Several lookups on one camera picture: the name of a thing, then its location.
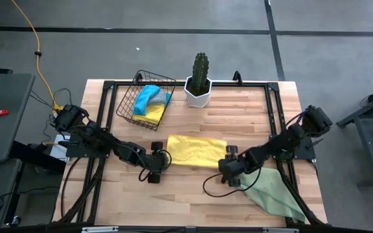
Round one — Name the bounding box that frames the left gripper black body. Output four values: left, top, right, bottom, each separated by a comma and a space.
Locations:
139, 141, 173, 184

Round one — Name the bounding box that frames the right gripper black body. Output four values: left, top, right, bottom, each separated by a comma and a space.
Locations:
218, 145, 255, 188

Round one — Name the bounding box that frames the yellow microfiber towel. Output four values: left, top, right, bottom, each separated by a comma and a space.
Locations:
166, 134, 228, 170
133, 103, 166, 126

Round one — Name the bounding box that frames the light green microfiber towel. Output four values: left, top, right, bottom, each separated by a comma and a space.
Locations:
238, 166, 307, 224

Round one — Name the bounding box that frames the black wire basket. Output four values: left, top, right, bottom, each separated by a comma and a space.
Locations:
115, 69, 177, 132

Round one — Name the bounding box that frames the light blue microfiber towel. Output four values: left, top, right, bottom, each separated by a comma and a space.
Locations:
132, 84, 161, 117

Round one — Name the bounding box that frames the grey microfiber towel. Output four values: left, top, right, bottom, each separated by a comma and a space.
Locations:
147, 89, 168, 106

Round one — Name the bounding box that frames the white hexagonal plant pot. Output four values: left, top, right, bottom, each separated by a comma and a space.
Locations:
183, 76, 213, 108

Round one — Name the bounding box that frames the white paper sheet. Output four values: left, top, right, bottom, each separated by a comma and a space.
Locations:
49, 134, 73, 162

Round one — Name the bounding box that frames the green cactus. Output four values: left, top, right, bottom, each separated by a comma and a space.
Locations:
191, 52, 211, 94

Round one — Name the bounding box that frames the dark metal side stand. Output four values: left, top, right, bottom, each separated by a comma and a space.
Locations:
337, 80, 373, 189

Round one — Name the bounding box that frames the grey side table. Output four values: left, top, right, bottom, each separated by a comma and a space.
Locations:
0, 73, 36, 164

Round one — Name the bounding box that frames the silver metal bracket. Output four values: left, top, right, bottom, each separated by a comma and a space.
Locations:
81, 226, 120, 233
262, 227, 300, 233

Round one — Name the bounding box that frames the black aluminium table frame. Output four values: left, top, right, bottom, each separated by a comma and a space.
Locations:
56, 70, 328, 227

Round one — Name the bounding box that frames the yellow power cable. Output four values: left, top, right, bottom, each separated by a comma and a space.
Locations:
10, 0, 65, 113

